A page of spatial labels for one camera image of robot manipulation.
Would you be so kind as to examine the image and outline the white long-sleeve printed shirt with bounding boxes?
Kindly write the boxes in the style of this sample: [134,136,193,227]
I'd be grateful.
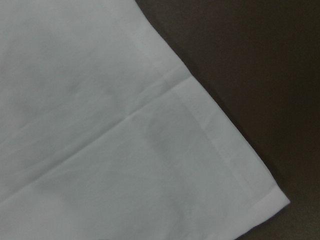
[0,0,290,240]

